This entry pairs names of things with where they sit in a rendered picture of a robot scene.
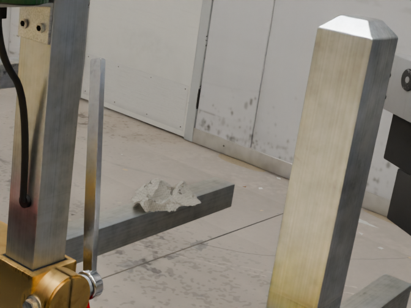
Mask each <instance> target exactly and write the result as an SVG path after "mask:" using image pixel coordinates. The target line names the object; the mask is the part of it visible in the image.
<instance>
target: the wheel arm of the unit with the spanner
mask: <svg viewBox="0 0 411 308"><path fill-rule="evenodd" d="M187 186H188V187H189V189H190V191H191V192H192V193H193V194H195V195H196V197H197V199H198V200H200V201H201V203H199V204H196V205H195V206H194V205H193V206H184V205H183V206H180V207H179V206H178V208H177V209H176V211H174V210H173V211H172V210H171V211H170V212H168V211H167V210H166V211H159V210H158V211H155V212H153V211H151V212H150V211H148V212H145V211H144V209H143V208H142V206H141V204H139V205H137V206H135V207H133V206H134V203H133V202H132V203H128V204H125V205H122V206H119V207H116V208H112V209H110V210H106V211H103V212H100V219H99V230H98V251H97V256H99V255H102V254H105V253H107V252H110V251H113V250H115V249H118V248H121V247H123V246H126V245H128V244H132V243H134V242H137V241H139V240H143V239H145V238H148V237H151V236H153V235H156V234H158V233H161V232H164V231H167V230H169V229H172V228H175V227H177V226H181V225H183V224H186V223H188V222H191V221H194V220H196V219H199V218H202V217H205V216H207V215H210V214H212V213H216V212H218V211H221V210H224V209H226V208H229V207H231V205H232V198H233V193H234V186H235V184H233V183H231V182H228V181H226V180H223V179H220V178H218V177H213V178H210V179H206V180H203V181H199V182H197V183H193V184H190V185H187ZM83 246H84V217H83V218H80V219H76V220H74V221H70V222H68V226H67V239H66V246H65V255H67V256H69V257H71V258H73V259H75V260H76V264H77V263H80V262H83Z"/></svg>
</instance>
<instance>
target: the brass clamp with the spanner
mask: <svg viewBox="0 0 411 308"><path fill-rule="evenodd" d="M7 225H8V224H6V223H4V222H2V221H0V308H87V305H88V303H89V298H90V286H89V283H88V281H87V279H86V278H85V277H84V276H82V275H80V274H78V273H76V260H75V259H73V258H71V257H69V256H67V255H65V259H63V260H60V261H58V262H54V263H52V264H49V265H46V266H43V267H41V268H37V269H35V270H32V269H30V268H28V267H27V266H24V265H23V264H21V263H19V262H17V261H16V260H14V259H12V258H10V257H8V256H6V243H7Z"/></svg>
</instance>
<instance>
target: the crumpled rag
mask: <svg viewBox="0 0 411 308"><path fill-rule="evenodd" d="M135 193H137V194H135V195H134V196H133V197H132V198H131V200H132V201H134V206H133V207H135V206H137V205H139V204H141V206H142V208H143V209H144V211H145V212H148V211H150V212H151V211H153V212H155V211H158V210H159V211H168V212H170V211H171V210H172V211H173V210H174V211H176V209H177V208H178V206H179V207H180V206H183V205H184V206H193V205H194V206H195V205H196V204H199V203H201V201H200V200H198V199H197V197H196V195H195V194H193V193H192V192H191V191H190V189H189V187H188V186H187V184H186V182H185V181H184V180H182V181H181V182H179V183H178V184H176V185H175V186H172V187H171V185H170V184H169V183H168V182H166V181H164V180H163V179H161V178H153V179H151V181H150V182H148V183H146V184H144V185H142V186H141V187H140V188H138V189H137V190H136V191H135Z"/></svg>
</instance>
